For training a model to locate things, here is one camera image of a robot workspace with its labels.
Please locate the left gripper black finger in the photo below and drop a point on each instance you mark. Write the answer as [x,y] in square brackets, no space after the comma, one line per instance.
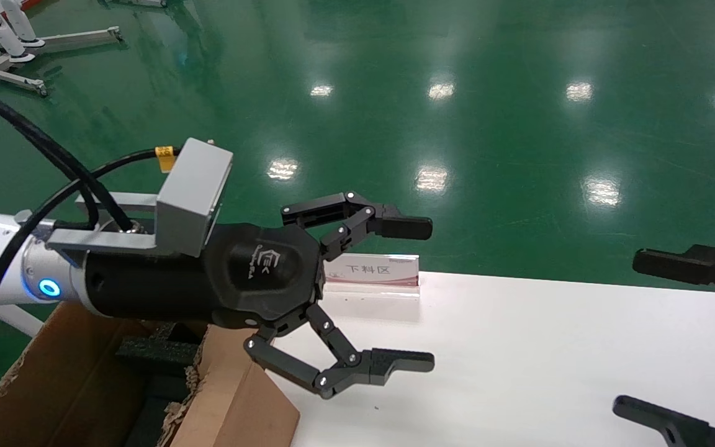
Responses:
[404,228]
[395,361]

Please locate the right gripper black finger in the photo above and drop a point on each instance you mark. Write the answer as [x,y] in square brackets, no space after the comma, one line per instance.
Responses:
[674,264]
[661,419]

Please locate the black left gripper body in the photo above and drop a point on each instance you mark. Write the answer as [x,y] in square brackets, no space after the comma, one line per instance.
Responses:
[252,273]

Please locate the large cardboard box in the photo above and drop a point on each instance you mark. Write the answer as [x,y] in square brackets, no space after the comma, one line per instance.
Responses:
[66,385]

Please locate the acrylic sign holder with card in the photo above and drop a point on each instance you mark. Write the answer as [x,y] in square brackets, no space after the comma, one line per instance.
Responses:
[382,273]

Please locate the black foam block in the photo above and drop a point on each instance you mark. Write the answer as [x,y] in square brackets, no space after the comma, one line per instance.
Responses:
[156,355]

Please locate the white metal rack frame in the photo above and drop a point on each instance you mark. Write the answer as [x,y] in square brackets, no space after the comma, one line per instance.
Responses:
[19,321]

